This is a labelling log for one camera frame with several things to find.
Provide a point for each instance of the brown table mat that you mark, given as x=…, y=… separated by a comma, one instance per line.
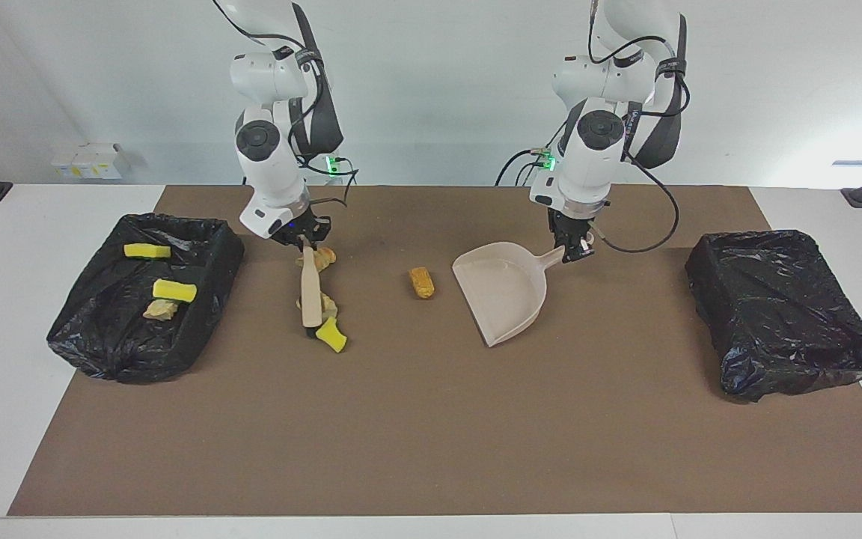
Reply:
x=431, y=464

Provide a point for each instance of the white socket box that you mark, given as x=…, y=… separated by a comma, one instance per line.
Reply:
x=90, y=161

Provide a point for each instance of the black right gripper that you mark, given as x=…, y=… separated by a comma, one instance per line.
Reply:
x=304, y=228

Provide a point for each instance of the green yellow sponge piece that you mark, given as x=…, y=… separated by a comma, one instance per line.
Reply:
x=332, y=336

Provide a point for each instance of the beige bread chunk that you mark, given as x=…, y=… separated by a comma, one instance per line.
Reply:
x=328, y=307

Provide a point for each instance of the beige plastic dustpan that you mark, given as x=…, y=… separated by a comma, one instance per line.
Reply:
x=506, y=299

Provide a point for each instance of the orange white bread piece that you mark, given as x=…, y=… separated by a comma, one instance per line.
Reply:
x=326, y=257

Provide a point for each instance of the beige hand brush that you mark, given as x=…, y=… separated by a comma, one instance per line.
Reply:
x=311, y=292

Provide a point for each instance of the black bag lined bin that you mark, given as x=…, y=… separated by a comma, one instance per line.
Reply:
x=775, y=314
x=117, y=344

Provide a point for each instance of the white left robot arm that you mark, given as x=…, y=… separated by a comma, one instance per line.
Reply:
x=588, y=165

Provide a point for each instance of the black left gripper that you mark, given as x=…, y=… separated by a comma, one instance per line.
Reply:
x=569, y=228

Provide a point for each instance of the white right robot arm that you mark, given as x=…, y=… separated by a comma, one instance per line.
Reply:
x=266, y=165

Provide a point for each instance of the beige orange bread piece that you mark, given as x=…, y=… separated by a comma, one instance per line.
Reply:
x=160, y=309

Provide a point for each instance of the golden brown bread roll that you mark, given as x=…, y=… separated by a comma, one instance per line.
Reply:
x=422, y=283

